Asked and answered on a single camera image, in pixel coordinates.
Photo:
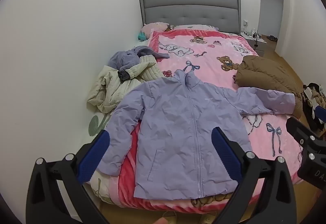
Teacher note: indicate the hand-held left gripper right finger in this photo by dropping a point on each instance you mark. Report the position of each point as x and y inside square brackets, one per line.
[224, 152]

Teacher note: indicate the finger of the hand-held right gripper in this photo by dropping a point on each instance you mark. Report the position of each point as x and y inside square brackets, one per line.
[299, 131]
[322, 113]

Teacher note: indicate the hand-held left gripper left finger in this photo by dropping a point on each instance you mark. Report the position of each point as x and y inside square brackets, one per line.
[94, 157]

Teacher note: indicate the lavender zip jacket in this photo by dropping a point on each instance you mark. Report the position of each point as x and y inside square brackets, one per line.
[178, 124]

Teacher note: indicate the pile of mixed clothes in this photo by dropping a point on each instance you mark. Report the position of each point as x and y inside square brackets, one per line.
[314, 99]

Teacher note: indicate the floral bed sheet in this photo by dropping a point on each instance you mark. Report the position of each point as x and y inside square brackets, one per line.
[98, 122]

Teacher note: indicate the beige slipper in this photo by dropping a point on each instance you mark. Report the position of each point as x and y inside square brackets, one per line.
[170, 217]
[208, 218]

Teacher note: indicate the brown down jacket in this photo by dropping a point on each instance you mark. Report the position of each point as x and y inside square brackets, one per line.
[264, 71]

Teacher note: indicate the beige quilted jacket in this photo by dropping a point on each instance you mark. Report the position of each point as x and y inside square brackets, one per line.
[114, 86]

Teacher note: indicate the pair of shoes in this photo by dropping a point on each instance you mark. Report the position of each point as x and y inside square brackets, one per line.
[272, 38]

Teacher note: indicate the white nightstand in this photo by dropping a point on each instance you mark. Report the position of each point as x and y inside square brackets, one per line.
[257, 44]

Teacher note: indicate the purple-grey fleece garment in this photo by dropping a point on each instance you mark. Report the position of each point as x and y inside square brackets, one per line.
[127, 57]

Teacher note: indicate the pink printed blanket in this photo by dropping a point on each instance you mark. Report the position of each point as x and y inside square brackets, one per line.
[216, 45]

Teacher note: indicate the pink pillow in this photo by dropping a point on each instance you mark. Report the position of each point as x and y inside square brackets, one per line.
[196, 27]

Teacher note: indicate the teal plush toy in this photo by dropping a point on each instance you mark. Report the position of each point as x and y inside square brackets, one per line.
[142, 36]

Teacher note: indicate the pink plush toy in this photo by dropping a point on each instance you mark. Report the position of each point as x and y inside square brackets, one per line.
[154, 27]

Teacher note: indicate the grey padded headboard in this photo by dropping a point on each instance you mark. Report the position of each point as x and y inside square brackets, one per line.
[191, 10]

